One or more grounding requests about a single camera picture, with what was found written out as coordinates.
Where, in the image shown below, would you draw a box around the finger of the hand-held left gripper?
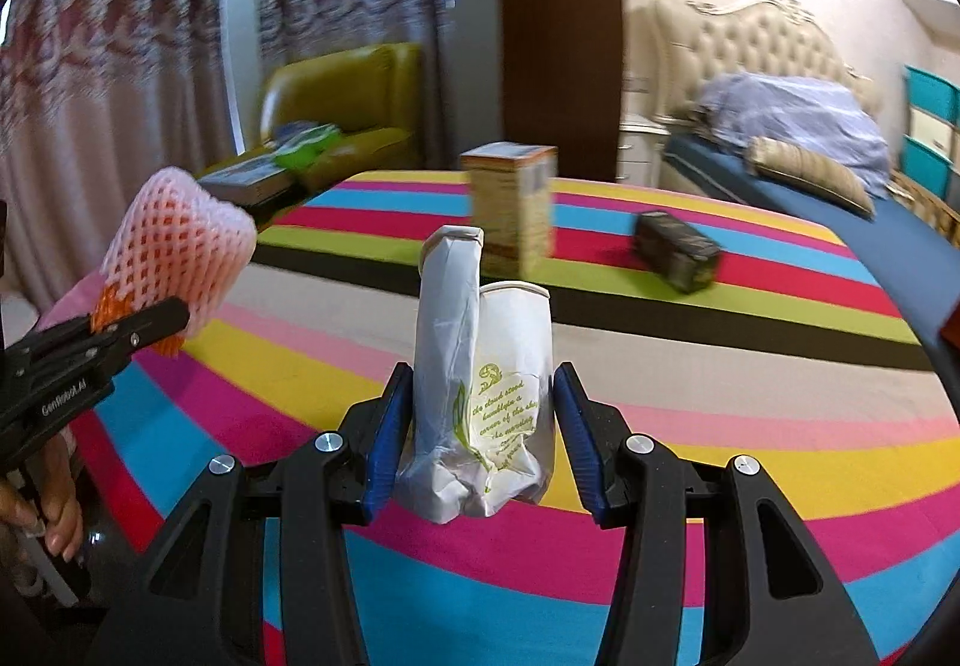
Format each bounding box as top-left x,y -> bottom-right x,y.
15,297 -> 192,376

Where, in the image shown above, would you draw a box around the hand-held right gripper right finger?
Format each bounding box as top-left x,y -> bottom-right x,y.
551,361 -> 878,666

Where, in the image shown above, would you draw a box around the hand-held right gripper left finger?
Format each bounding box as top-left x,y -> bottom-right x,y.
90,362 -> 417,666

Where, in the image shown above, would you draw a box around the white paper bag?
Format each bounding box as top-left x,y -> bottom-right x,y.
395,225 -> 556,524

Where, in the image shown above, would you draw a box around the person's left hand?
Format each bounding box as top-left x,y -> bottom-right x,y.
0,427 -> 85,566

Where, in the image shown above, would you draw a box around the striped colourful tablecloth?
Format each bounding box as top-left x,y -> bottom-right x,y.
37,169 -> 938,666

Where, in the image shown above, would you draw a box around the black box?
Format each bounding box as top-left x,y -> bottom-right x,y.
634,210 -> 725,296

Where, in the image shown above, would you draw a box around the large thick book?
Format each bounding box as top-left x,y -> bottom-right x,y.
199,156 -> 297,208

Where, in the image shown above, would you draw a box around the orange carton box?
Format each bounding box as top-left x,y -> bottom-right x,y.
459,142 -> 560,278

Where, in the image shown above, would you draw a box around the pink lace curtain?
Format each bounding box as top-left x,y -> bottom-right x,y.
0,0 -> 233,322

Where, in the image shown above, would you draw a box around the green plastic bag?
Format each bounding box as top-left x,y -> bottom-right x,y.
274,122 -> 342,172

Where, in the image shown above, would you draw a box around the white nightstand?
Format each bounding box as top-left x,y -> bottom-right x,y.
616,111 -> 672,187

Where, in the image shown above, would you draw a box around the yellow leather armchair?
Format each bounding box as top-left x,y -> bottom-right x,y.
199,42 -> 422,217

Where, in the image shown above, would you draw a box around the beige patterned pillow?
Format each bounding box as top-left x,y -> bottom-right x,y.
746,136 -> 877,221

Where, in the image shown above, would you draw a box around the blue bed mattress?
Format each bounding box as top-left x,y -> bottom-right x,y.
664,133 -> 960,397

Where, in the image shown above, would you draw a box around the grey blue blanket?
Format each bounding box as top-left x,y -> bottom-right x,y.
694,72 -> 893,198

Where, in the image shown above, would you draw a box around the cream tufted headboard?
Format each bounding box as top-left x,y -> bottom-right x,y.
646,0 -> 882,127

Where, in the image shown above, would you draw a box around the teal storage drawers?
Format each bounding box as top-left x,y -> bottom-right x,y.
896,64 -> 960,209

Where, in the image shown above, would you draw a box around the brown wooden door frame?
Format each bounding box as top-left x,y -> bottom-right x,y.
499,0 -> 627,183

